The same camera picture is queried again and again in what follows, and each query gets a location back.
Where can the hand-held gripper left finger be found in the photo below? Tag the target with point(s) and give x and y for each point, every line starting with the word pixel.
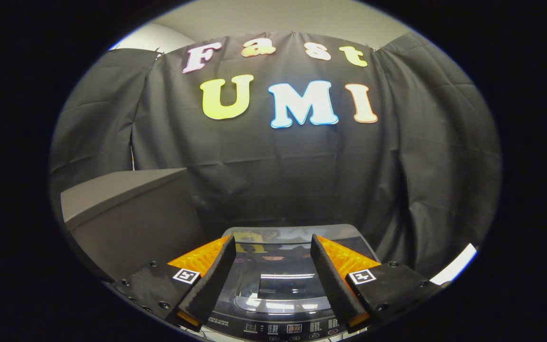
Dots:
pixel 214 278

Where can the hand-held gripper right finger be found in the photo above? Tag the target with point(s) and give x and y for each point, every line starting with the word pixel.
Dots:
pixel 333 280

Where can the grey top-load washing machine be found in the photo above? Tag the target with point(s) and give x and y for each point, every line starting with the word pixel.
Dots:
pixel 254 327

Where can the dark cabinet with beige door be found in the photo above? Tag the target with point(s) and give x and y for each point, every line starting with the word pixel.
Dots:
pixel 126 223

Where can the white flat board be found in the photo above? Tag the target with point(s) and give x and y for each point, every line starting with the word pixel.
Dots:
pixel 454 266

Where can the black backdrop cloth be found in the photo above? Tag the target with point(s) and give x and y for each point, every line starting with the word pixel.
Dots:
pixel 278 171

